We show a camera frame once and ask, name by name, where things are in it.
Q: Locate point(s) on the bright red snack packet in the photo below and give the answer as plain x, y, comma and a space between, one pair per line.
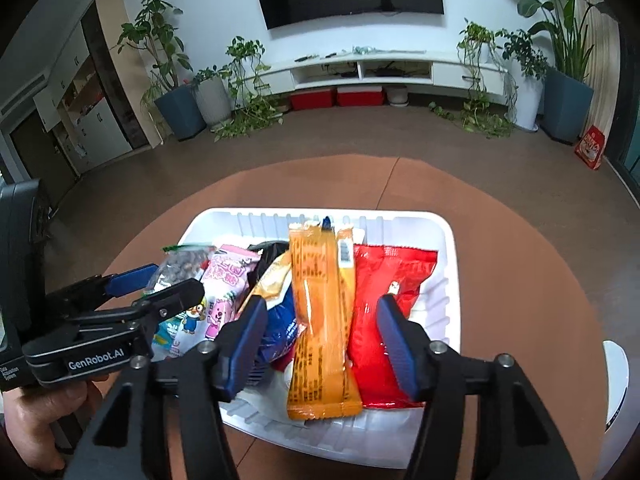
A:
400, 270

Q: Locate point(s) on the tall white planter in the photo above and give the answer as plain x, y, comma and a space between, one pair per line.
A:
529, 102

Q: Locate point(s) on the wooden slat panel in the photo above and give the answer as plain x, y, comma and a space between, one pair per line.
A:
600, 60

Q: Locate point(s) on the person's left hand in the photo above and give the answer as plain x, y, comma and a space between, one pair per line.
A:
35, 420

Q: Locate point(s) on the orange snack packet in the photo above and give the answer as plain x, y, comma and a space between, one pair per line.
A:
320, 310

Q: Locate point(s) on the red bag on floor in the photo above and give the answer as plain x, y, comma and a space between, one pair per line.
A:
590, 147

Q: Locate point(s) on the trailing vine plant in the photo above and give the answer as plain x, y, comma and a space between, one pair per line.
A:
475, 105

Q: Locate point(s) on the white plastic tray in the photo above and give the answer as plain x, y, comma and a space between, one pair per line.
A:
432, 232

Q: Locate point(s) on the white storage cabinet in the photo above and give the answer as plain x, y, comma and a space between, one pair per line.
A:
85, 105

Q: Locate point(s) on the tall leafy tree plant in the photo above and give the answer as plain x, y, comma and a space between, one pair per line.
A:
157, 35

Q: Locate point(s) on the red storage box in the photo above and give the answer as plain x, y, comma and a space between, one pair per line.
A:
360, 96
312, 99

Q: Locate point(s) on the bushy green plant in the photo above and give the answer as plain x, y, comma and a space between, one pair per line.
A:
525, 55

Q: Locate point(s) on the light blue snack packet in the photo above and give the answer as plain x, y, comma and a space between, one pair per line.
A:
165, 338

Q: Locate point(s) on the white appliance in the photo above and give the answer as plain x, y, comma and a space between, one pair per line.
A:
615, 410

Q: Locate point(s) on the trailing green plant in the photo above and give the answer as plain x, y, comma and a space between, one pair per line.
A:
245, 110

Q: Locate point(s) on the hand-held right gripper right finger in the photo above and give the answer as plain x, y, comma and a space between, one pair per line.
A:
395, 345

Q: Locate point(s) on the black snack packet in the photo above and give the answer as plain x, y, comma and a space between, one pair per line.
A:
270, 253

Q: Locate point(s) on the white TV cabinet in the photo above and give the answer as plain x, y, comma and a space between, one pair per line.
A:
450, 77

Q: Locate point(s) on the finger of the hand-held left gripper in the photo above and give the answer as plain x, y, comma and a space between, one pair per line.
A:
180, 297
132, 277

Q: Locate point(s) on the blue square planter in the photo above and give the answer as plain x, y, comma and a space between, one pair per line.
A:
567, 105

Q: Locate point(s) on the large leaf plant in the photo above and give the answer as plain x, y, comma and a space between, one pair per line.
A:
565, 25

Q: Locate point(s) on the large white red snack bag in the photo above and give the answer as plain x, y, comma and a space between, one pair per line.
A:
280, 320

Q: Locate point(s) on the pink cartoon snack packet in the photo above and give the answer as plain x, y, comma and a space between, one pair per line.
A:
227, 275

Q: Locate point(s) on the thin orange packet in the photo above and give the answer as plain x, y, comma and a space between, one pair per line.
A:
346, 255

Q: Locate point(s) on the clear nut packet green edge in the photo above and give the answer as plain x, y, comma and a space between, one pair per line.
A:
185, 260

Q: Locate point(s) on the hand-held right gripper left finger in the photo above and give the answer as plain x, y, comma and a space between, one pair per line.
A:
245, 345

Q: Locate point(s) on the small white pot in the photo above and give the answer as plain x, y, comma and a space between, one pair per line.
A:
397, 95

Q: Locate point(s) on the round white planter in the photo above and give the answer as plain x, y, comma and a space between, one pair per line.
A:
212, 102

